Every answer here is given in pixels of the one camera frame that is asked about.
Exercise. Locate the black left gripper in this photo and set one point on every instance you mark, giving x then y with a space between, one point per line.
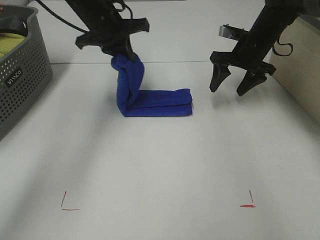
111 33

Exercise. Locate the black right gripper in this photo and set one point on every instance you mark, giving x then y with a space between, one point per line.
248 54

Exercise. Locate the blue towel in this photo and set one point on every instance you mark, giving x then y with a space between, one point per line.
135 102

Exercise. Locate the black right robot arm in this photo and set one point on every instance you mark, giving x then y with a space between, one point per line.
276 15

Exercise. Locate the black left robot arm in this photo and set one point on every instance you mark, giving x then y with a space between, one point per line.
86 8

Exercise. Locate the beige plastic bin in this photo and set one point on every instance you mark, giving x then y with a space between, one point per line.
299 73

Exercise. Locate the grey perforated plastic basket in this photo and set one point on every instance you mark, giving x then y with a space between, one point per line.
25 71

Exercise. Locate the black cloth in basket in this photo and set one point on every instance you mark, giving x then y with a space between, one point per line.
13 25

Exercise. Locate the yellow-green towel in basket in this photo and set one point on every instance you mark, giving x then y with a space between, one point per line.
8 41

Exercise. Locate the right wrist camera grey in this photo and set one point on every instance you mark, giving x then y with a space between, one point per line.
230 32

